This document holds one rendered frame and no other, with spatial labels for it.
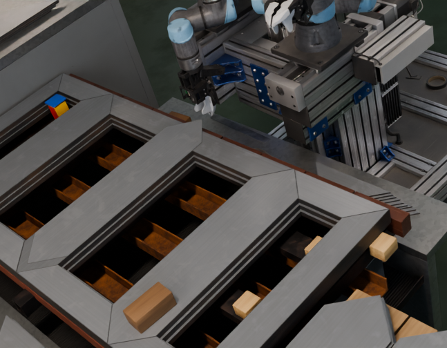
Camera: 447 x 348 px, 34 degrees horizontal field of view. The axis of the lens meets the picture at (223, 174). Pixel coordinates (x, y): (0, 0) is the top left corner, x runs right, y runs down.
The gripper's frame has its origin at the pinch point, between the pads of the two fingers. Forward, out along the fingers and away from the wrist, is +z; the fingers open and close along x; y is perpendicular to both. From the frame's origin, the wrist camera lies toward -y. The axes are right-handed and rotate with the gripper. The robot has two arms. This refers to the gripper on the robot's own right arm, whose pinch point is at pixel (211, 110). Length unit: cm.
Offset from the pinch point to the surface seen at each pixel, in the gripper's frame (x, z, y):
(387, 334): 99, 2, 42
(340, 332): 90, 2, 47
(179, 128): -4.0, 0.5, 12.0
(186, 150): 6.4, 0.5, 18.9
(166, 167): 6.5, 0.6, 28.1
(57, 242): 1, 1, 69
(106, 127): -35.3, 4.0, 21.9
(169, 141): -2.1, 0.5, 18.6
